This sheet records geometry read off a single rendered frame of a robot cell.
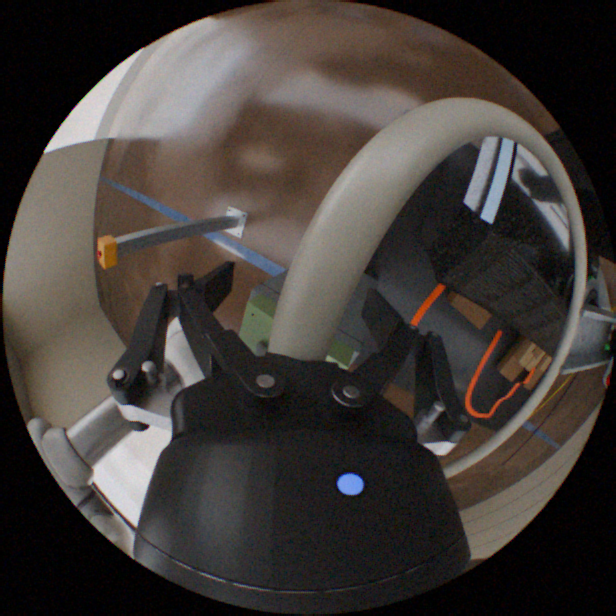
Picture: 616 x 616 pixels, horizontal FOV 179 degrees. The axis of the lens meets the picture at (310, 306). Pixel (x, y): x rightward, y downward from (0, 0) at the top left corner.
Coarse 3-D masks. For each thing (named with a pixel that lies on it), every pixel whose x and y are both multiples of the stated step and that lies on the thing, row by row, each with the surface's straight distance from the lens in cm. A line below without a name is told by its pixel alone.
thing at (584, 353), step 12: (588, 312) 45; (600, 312) 55; (612, 312) 75; (588, 324) 57; (600, 324) 65; (576, 336) 53; (588, 336) 60; (600, 336) 69; (576, 348) 56; (588, 348) 63; (600, 348) 74; (576, 360) 55; (588, 360) 61; (600, 360) 69; (564, 372) 47
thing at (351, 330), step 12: (276, 276) 85; (264, 288) 75; (276, 288) 77; (360, 288) 112; (276, 300) 71; (360, 300) 100; (348, 312) 85; (360, 312) 90; (348, 324) 78; (360, 324) 82; (336, 336) 69; (348, 336) 72; (360, 336) 76; (360, 348) 72
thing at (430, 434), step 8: (424, 408) 10; (432, 408) 10; (440, 408) 9; (424, 416) 10; (432, 416) 10; (416, 424) 9; (424, 424) 10; (432, 424) 10; (424, 432) 9; (432, 432) 9; (440, 432) 10; (424, 440) 9; (432, 440) 9; (440, 440) 9; (448, 440) 10; (432, 448) 9; (440, 448) 10; (448, 448) 10
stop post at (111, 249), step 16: (176, 224) 137; (192, 224) 139; (208, 224) 148; (224, 224) 160; (240, 224) 171; (112, 240) 112; (128, 240) 115; (144, 240) 120; (160, 240) 126; (112, 256) 112
